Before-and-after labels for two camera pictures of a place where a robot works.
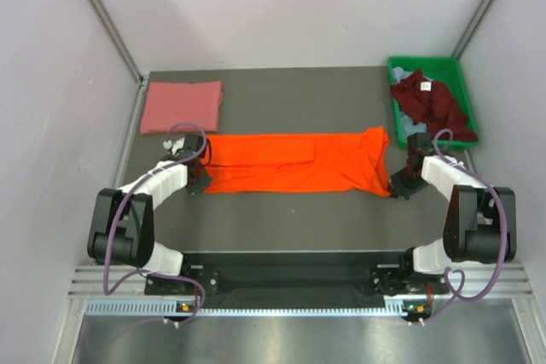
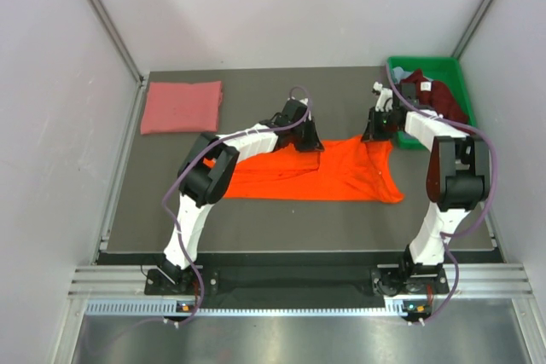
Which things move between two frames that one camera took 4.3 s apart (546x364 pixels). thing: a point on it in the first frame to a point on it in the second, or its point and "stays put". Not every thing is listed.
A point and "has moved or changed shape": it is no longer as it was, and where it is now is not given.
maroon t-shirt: (430, 102) stays put
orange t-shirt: (349, 161) has moved or changed shape
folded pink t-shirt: (170, 102) stays put
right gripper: (397, 189) to (372, 131)
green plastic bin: (447, 71) stays put
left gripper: (202, 184) to (313, 142)
